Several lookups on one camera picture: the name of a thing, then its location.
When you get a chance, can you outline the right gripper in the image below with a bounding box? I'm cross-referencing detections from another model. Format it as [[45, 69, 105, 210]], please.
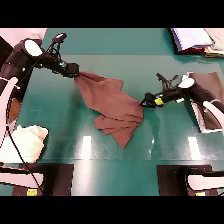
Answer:
[[138, 92, 166, 109]]

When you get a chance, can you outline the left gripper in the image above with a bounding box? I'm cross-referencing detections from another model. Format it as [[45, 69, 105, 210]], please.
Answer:
[[61, 62, 81, 79]]

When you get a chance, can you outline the brown shirt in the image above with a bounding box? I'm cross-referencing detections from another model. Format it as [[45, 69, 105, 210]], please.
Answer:
[[73, 71, 145, 150]]

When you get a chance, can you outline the red folded garment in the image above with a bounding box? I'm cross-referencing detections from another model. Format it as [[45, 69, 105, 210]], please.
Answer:
[[179, 45, 208, 56]]

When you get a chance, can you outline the cream folded garment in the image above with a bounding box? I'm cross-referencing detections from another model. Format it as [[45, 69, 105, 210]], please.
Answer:
[[203, 27, 224, 60]]

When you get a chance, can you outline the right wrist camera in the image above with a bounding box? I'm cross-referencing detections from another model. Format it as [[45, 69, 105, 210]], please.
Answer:
[[155, 72, 180, 92]]

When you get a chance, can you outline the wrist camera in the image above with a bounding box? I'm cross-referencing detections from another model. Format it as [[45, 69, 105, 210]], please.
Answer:
[[48, 32, 68, 56], [155, 72, 180, 92]]

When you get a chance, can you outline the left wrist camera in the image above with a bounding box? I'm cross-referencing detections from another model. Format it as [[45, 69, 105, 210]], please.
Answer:
[[48, 32, 68, 56]]

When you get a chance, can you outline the black cable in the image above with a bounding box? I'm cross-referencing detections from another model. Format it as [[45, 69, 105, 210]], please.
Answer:
[[4, 124, 46, 197]]

